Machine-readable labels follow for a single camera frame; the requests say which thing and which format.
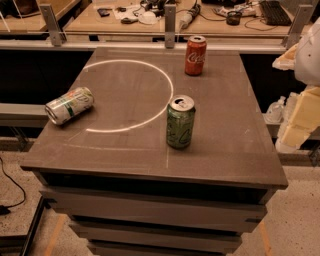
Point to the black keyboard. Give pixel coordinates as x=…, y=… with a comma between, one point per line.
x=273, y=13

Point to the grey drawer cabinet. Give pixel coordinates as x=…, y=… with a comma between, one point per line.
x=133, y=217

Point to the metal rail bracket middle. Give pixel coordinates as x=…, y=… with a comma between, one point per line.
x=170, y=14

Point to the red Coca-Cola can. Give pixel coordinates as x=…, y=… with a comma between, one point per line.
x=195, y=55

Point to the black phone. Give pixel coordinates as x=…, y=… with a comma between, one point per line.
x=103, y=12

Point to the white face mask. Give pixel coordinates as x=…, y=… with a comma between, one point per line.
x=148, y=18

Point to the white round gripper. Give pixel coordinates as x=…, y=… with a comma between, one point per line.
x=308, y=56

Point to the black round cup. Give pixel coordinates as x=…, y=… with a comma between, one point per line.
x=233, y=18

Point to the metal rail bracket left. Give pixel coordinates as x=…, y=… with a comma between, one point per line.
x=56, y=35

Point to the clear sanitizer bottle left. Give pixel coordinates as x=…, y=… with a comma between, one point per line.
x=274, y=113

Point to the white green 7UP can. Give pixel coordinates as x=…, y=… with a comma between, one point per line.
x=69, y=105

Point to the green soda can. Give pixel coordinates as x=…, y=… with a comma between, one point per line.
x=180, y=120

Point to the white handheld tool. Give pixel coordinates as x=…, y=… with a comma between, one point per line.
x=188, y=18

